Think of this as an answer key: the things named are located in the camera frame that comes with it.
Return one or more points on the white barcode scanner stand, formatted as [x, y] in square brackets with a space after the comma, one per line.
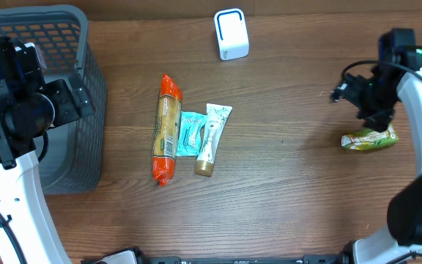
[232, 34]

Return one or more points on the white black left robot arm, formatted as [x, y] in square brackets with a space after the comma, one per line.
[29, 107]

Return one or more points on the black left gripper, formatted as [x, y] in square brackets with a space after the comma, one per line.
[64, 101]

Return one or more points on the teal snack packet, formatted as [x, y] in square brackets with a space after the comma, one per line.
[191, 124]

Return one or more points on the grey plastic shopping basket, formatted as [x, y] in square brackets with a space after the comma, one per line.
[73, 160]

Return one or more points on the orange spaghetti pasta packet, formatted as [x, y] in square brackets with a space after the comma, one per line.
[166, 133]

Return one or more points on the green jasmine tea pouch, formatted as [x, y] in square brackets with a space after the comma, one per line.
[368, 139]

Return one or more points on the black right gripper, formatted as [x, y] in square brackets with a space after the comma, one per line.
[378, 121]

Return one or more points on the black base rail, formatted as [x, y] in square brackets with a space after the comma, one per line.
[135, 255]

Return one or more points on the white floral cream tube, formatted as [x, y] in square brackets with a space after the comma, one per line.
[217, 115]

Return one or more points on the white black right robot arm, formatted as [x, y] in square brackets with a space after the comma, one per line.
[401, 238]

